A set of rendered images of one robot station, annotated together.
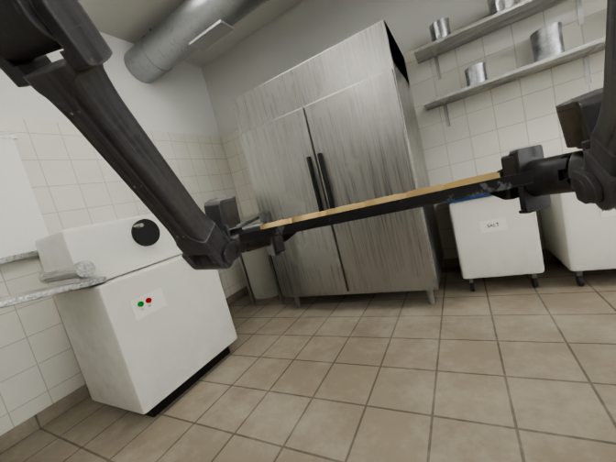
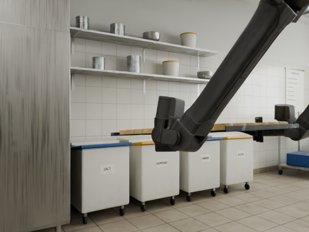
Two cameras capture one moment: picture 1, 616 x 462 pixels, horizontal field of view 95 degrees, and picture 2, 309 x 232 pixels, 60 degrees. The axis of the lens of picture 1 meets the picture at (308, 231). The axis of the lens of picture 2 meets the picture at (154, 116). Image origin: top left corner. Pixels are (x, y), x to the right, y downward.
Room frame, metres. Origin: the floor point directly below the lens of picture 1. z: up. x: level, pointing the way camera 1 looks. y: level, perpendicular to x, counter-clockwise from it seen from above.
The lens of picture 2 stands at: (0.30, 0.79, 1.04)
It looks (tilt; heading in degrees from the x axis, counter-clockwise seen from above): 0 degrees down; 299
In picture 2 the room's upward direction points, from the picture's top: straight up
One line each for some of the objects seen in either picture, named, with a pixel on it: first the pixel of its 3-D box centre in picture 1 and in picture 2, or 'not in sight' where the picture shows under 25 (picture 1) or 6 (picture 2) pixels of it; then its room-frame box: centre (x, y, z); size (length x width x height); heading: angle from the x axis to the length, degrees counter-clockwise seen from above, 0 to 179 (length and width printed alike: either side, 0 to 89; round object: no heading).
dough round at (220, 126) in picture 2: (275, 227); (223, 127); (0.49, 0.05, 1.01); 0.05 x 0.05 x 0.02
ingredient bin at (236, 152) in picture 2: not in sight; (225, 161); (1.28, -3.12, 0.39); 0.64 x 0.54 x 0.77; 148
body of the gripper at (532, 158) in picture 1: (548, 176); (265, 129); (0.43, -0.38, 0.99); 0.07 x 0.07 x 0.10; 22
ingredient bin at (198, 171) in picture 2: not in sight; (190, 165); (1.60, -2.56, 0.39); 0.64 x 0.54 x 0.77; 149
